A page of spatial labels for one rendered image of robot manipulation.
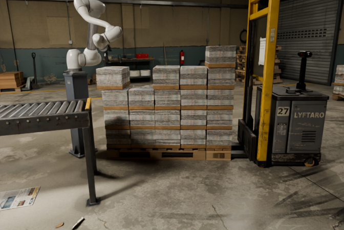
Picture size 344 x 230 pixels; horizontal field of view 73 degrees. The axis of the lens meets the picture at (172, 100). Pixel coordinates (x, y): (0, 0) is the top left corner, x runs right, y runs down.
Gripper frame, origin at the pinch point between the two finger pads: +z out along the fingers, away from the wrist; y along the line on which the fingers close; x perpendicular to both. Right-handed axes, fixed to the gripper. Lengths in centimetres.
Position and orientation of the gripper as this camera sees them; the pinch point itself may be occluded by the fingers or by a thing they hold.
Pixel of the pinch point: (109, 56)
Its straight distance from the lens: 266.6
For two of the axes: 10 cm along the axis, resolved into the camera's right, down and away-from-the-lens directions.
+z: 0.5, 2.4, 9.7
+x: 10.0, 0.0, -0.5
